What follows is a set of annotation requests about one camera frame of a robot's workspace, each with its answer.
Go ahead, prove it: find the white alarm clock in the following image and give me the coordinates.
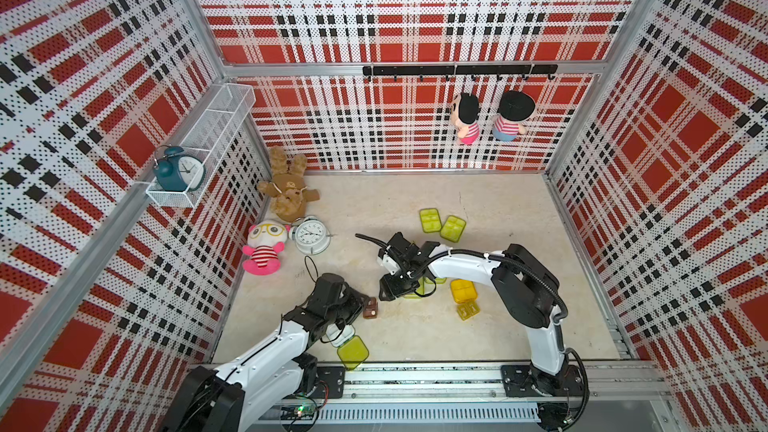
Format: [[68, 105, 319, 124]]
[[289, 216, 331, 256]]

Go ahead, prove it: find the teal alarm clock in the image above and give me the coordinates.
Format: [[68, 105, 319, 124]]
[[153, 145, 206, 192]]

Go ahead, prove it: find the small yellow transparent pillbox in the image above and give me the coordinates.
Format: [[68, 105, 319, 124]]
[[456, 301, 480, 321]]

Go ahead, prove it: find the green pillbox white tray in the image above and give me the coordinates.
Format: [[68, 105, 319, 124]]
[[440, 215, 467, 243]]

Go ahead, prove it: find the small brown pillbox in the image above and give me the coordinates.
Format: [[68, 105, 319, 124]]
[[362, 297, 379, 320]]

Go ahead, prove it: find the white wire shelf basket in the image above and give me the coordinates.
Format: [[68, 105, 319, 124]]
[[146, 83, 255, 209]]

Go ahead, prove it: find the brown teddy bear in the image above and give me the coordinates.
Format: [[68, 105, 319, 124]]
[[257, 147, 320, 223]]

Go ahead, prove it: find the blue dressed hanging doll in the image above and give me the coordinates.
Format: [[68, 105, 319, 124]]
[[492, 90, 535, 142]]

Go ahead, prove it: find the pink dressed hanging doll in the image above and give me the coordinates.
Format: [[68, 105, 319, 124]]
[[450, 93, 480, 145]]

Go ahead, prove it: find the open green pillbox front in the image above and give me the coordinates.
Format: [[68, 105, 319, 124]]
[[330, 325, 370, 371]]

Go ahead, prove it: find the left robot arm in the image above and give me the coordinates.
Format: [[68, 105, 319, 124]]
[[159, 273, 370, 431]]

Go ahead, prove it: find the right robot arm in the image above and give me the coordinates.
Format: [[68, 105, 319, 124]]
[[370, 232, 568, 377]]

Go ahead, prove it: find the black hook rail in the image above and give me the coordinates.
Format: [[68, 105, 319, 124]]
[[362, 64, 559, 78]]

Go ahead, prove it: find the pink owl plush toy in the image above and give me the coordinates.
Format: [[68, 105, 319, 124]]
[[242, 221, 290, 276]]

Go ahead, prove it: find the metal base rail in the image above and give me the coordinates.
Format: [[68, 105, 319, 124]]
[[173, 361, 676, 427]]

